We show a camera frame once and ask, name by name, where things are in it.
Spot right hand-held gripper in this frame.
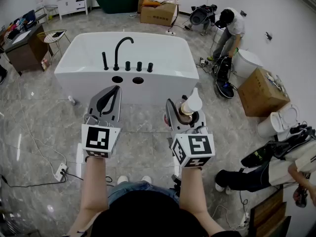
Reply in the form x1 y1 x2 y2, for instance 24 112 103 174
165 98 216 169

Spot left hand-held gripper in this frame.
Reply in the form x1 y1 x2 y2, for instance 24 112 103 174
81 84 123 159

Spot white bathtub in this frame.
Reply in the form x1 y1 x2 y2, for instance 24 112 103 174
54 31 199 106

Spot person's left forearm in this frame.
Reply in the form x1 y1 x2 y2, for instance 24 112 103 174
68 156 111 237

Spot person's right forearm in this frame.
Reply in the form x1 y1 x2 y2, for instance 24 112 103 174
178 166 227 236

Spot dark green bathtub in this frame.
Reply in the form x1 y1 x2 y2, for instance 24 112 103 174
93 0 141 15

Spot black hand shower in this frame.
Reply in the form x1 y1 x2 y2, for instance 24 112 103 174
101 51 110 71

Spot black backpack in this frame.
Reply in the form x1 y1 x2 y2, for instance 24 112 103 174
211 55 235 99

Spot black curved faucet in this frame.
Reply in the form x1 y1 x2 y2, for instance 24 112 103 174
113 37 135 72

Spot pink packet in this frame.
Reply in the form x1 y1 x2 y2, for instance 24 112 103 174
40 57 50 72

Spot closed cardboard box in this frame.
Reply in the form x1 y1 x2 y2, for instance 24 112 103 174
237 67 291 118

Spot white toilet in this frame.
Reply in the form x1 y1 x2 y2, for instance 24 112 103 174
231 49 264 79
256 104 301 138

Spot person's blue jeans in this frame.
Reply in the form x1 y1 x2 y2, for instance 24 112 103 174
107 180 180 207

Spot brown wooden desk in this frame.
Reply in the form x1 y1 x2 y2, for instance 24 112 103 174
3 23 54 77

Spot dark grey toilet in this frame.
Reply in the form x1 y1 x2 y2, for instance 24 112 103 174
189 7 207 31

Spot open cardboard box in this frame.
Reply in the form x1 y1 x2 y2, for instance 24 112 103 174
139 0 179 27

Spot person's black shirt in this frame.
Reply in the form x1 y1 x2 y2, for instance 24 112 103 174
90 190 244 237

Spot white vanity cabinet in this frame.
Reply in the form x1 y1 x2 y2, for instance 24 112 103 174
56 0 93 21

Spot white paper sheet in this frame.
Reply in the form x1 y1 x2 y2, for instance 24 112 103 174
11 30 32 45

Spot pile of clothes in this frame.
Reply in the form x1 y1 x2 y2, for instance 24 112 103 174
3 9 37 46

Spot black equipment pile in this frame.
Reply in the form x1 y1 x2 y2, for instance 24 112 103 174
0 201 41 237

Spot gold wire chair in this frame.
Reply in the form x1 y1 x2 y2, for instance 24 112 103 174
36 29 72 64

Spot white cable bundle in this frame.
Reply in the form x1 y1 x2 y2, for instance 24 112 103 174
265 72 289 96

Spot black cable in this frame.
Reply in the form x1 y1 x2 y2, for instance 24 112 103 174
0 170 86 189

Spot metal frame chair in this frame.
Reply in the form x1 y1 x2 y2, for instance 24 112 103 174
43 4 59 20

